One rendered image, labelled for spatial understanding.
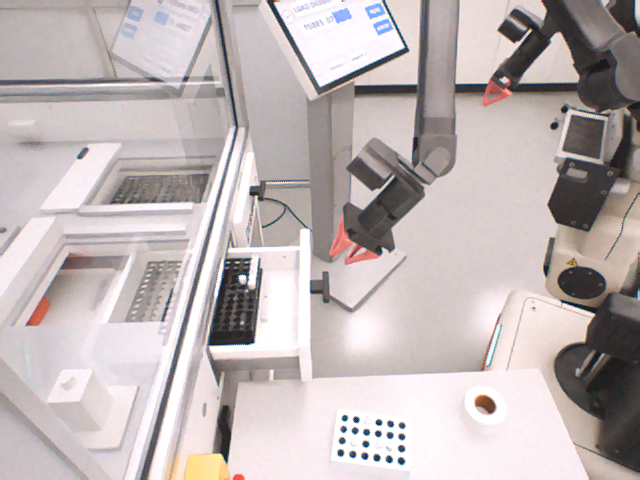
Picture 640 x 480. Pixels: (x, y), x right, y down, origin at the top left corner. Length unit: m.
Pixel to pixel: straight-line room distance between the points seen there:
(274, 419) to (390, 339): 1.10
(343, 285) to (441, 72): 1.41
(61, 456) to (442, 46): 0.66
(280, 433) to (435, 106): 0.59
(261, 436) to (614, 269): 0.85
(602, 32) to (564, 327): 1.13
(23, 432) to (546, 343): 1.50
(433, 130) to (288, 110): 1.78
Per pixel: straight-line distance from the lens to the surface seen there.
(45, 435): 0.36
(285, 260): 0.91
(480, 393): 0.83
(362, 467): 0.76
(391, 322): 1.91
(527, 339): 1.63
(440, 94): 0.71
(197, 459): 0.65
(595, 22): 0.81
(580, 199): 1.05
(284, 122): 2.46
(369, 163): 0.68
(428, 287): 2.07
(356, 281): 2.00
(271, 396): 0.84
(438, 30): 0.72
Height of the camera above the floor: 1.49
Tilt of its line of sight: 42 degrees down
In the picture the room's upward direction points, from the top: straight up
